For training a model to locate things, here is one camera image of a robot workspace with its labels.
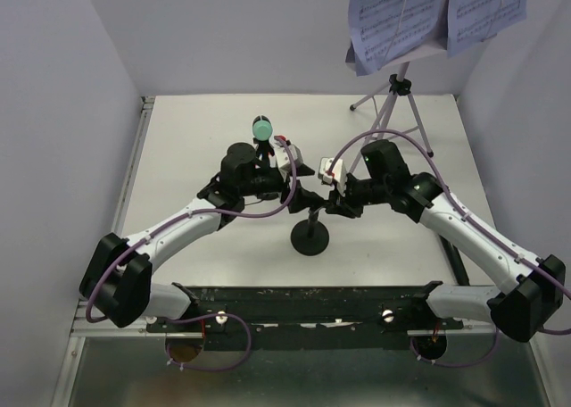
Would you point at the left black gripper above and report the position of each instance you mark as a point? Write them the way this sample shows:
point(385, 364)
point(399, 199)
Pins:
point(302, 199)

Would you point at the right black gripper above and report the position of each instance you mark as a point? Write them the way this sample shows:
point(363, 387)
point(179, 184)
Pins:
point(343, 204)

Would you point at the black microphone stand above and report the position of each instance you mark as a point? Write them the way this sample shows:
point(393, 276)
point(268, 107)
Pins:
point(264, 151)
point(310, 237)

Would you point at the green toy microphone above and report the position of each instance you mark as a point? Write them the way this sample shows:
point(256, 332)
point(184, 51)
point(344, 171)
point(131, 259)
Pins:
point(262, 129)

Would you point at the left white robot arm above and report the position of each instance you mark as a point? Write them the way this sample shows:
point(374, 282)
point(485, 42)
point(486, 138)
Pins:
point(118, 281)

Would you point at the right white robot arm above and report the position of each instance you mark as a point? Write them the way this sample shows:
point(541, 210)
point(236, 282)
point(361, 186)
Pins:
point(526, 289)

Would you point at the silver tripod music stand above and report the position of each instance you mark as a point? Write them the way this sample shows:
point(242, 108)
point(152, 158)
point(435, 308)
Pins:
point(397, 88)

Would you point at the left sheet music page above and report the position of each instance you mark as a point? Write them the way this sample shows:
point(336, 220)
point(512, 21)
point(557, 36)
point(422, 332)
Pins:
point(384, 30)

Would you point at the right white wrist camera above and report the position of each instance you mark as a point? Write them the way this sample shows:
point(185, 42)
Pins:
point(333, 173)

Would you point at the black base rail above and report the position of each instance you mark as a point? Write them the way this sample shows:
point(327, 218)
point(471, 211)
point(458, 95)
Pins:
point(307, 318)

